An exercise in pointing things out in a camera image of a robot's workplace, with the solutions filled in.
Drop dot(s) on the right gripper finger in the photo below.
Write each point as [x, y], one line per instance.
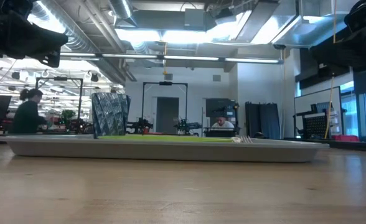
[338, 51]

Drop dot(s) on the grey plastic tray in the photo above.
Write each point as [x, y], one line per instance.
[139, 152]

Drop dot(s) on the black background robot arm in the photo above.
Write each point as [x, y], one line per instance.
[139, 126]
[186, 127]

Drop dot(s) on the grey door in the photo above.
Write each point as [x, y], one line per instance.
[167, 115]

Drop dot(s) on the red storage bins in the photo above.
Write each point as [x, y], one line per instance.
[345, 138]

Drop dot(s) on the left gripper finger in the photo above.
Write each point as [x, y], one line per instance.
[49, 40]

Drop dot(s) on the long ceiling light bar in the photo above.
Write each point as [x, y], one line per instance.
[170, 57]

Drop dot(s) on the dark wall screen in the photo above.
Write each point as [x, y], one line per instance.
[217, 107]

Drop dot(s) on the dark patterned glass cup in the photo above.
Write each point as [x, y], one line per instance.
[109, 115]

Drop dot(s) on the black stand frame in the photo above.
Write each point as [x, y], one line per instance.
[60, 78]
[165, 83]

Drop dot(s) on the green leafy plant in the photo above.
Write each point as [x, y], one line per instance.
[68, 115]

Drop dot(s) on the dark curtain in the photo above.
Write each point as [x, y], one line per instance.
[264, 121]

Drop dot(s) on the grey wall speaker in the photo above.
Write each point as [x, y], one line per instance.
[168, 76]
[216, 77]

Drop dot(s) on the person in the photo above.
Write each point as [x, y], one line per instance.
[27, 118]
[223, 124]

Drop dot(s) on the black perforated rack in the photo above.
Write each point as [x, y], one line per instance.
[315, 126]

